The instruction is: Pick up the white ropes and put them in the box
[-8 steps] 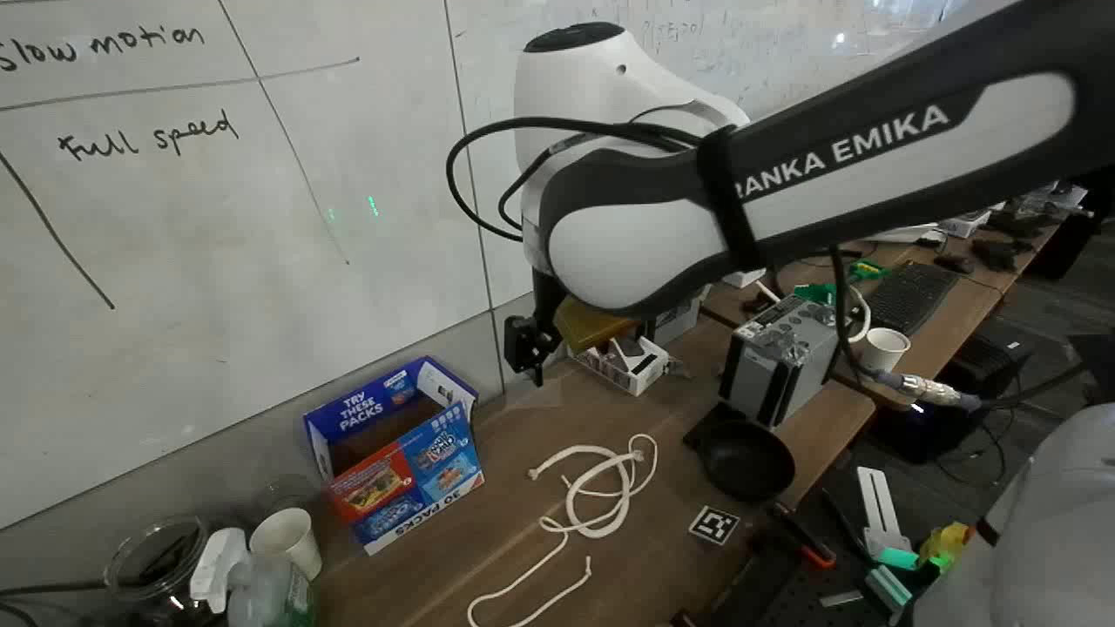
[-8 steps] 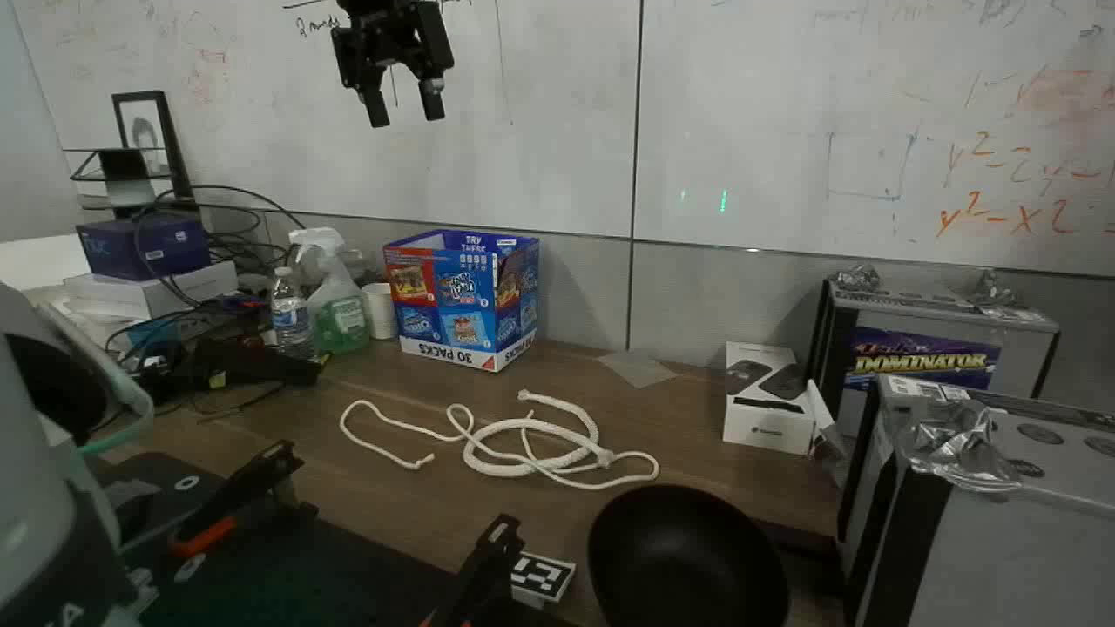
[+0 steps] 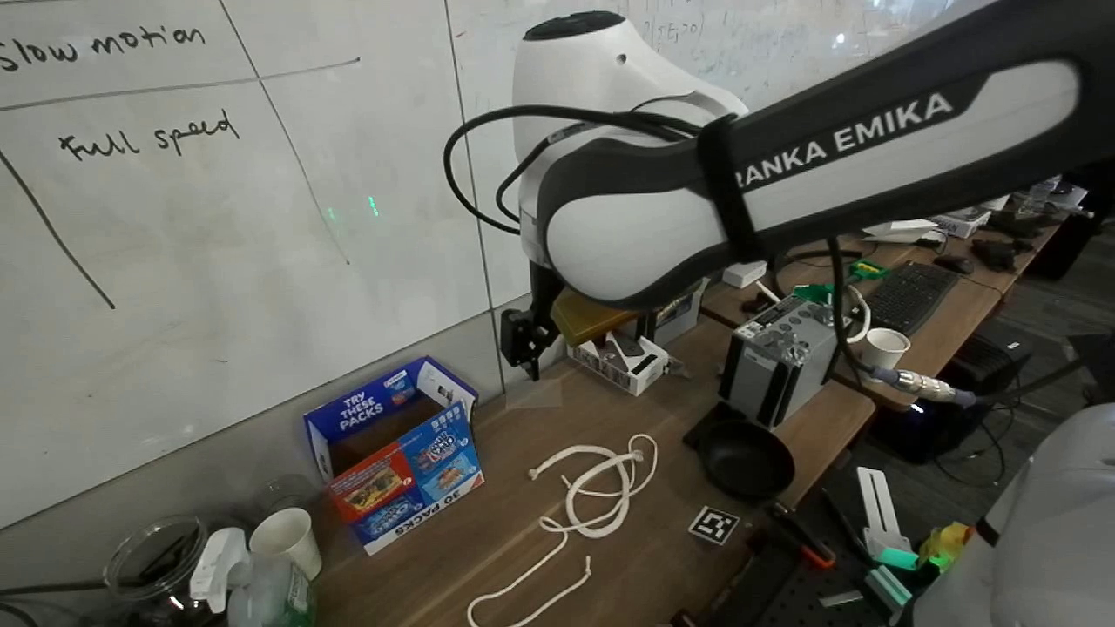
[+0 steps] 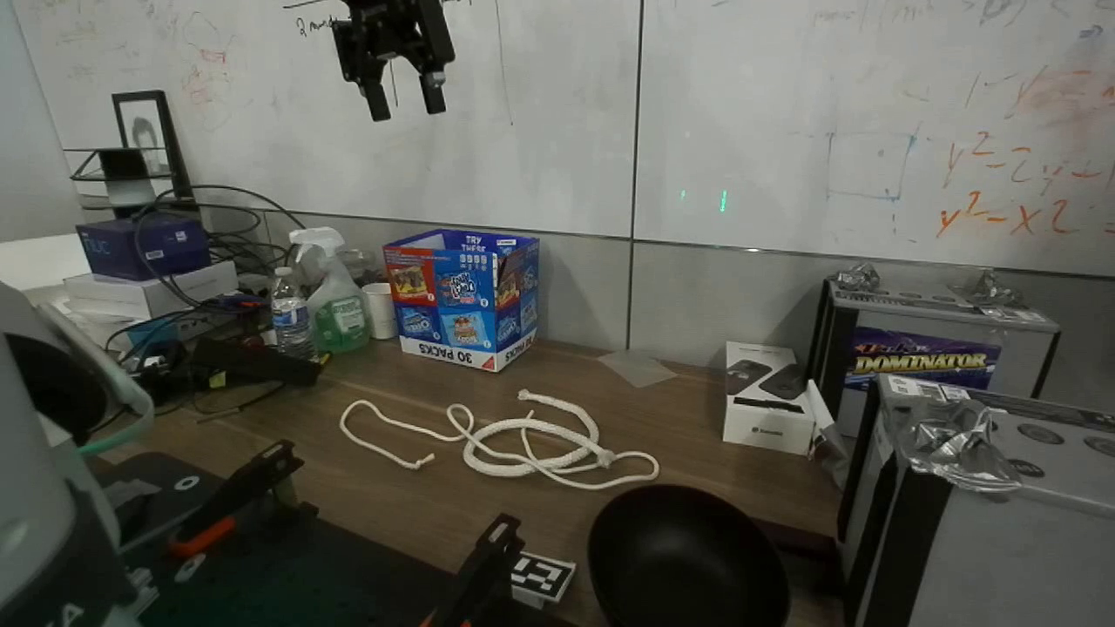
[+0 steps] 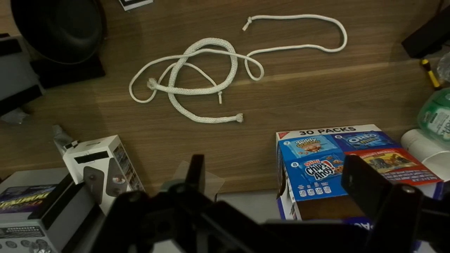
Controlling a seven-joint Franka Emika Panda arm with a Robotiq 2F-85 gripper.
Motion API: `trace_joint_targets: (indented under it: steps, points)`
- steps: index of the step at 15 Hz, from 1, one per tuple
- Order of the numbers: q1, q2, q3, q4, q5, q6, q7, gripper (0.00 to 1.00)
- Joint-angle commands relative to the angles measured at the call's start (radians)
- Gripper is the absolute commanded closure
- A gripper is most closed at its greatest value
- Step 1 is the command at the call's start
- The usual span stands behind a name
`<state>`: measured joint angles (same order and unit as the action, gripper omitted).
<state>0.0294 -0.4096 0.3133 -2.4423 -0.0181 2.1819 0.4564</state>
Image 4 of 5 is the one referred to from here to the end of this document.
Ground clear plastic water bottle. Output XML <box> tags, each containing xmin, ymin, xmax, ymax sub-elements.
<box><xmin>269</xmin><ymin>265</ymin><xmax>312</xmax><ymax>355</ymax></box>

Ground whiteboard with writing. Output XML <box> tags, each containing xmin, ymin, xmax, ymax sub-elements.
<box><xmin>10</xmin><ymin>0</ymin><xmax>1115</xmax><ymax>279</ymax></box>

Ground large plain silver box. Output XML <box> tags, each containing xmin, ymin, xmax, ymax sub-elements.
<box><xmin>837</xmin><ymin>373</ymin><xmax>1115</xmax><ymax>627</ymax></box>

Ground black round pan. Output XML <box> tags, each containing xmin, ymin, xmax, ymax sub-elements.
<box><xmin>584</xmin><ymin>485</ymin><xmax>796</xmax><ymax>627</ymax></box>

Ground crumpled silver foil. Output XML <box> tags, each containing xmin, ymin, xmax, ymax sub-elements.
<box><xmin>830</xmin><ymin>265</ymin><xmax>1030</xmax><ymax>322</ymax></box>
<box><xmin>885</xmin><ymin>375</ymin><xmax>1030</xmax><ymax>496</ymax></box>

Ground black white AprilTag marker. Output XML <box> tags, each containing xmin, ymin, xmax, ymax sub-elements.
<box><xmin>504</xmin><ymin>549</ymin><xmax>583</xmax><ymax>611</ymax></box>

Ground silver box with Dominator label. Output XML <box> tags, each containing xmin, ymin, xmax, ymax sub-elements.
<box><xmin>807</xmin><ymin>269</ymin><xmax>1062</xmax><ymax>438</ymax></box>

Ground blue snack pack cardboard box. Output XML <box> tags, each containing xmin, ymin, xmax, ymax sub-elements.
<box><xmin>379</xmin><ymin>225</ymin><xmax>544</xmax><ymax>375</ymax></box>

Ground black clamp bracket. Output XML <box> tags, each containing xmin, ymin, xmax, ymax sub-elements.
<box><xmin>172</xmin><ymin>436</ymin><xmax>305</xmax><ymax>549</ymax></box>
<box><xmin>423</xmin><ymin>510</ymin><xmax>528</xmax><ymax>627</ymax></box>

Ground flat white box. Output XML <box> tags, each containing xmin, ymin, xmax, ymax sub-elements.
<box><xmin>49</xmin><ymin>256</ymin><xmax>239</xmax><ymax>340</ymax></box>

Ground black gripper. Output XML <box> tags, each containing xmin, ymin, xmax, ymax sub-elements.
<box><xmin>327</xmin><ymin>0</ymin><xmax>460</xmax><ymax>125</ymax></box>

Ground black power strip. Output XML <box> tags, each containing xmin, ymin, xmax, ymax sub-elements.
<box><xmin>136</xmin><ymin>296</ymin><xmax>327</xmax><ymax>402</ymax></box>

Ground black perforated base mat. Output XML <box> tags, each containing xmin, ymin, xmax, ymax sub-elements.
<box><xmin>101</xmin><ymin>449</ymin><xmax>517</xmax><ymax>627</ymax></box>

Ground dark blue cardboard box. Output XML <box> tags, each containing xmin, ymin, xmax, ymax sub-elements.
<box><xmin>78</xmin><ymin>212</ymin><xmax>215</xmax><ymax>286</ymax></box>

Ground thin white rope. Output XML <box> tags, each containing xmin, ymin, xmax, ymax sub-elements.
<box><xmin>336</xmin><ymin>397</ymin><xmax>481</xmax><ymax>472</ymax></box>

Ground black picture frame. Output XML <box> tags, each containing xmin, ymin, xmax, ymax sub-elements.
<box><xmin>111</xmin><ymin>88</ymin><xmax>194</xmax><ymax>200</ymax></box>

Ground orange handled black tool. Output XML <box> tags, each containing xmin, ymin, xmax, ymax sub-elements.
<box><xmin>168</xmin><ymin>510</ymin><xmax>243</xmax><ymax>565</ymax></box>

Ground white paper cup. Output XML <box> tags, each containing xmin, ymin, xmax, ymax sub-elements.
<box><xmin>358</xmin><ymin>279</ymin><xmax>402</xmax><ymax>343</ymax></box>

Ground thick braided white rope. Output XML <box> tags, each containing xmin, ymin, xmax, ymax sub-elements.
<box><xmin>447</xmin><ymin>386</ymin><xmax>662</xmax><ymax>493</ymax></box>

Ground white phone box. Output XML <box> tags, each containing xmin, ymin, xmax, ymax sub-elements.
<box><xmin>717</xmin><ymin>336</ymin><xmax>837</xmax><ymax>459</ymax></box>

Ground black desk cable bundle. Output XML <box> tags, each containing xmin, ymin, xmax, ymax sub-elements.
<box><xmin>125</xmin><ymin>181</ymin><xmax>311</xmax><ymax>307</ymax></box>

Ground white cups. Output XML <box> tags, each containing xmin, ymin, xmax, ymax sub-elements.
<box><xmin>287</xmin><ymin>222</ymin><xmax>377</xmax><ymax>358</ymax></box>

